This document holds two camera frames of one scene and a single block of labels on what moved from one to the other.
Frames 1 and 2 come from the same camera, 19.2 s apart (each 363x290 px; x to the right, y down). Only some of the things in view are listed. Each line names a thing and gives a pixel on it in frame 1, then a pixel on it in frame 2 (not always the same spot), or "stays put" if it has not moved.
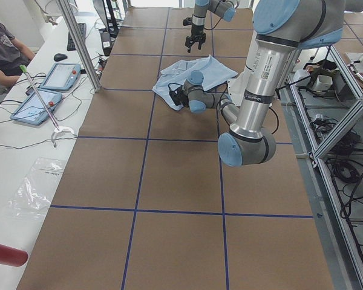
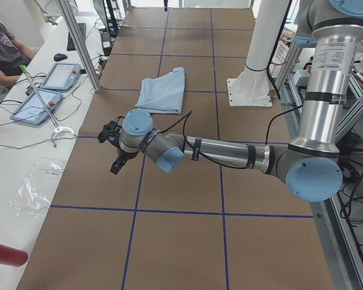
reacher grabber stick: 60,128 stays put
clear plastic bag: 32,199 stays put
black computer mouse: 59,57 stays put
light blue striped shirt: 213,72 to 163,94
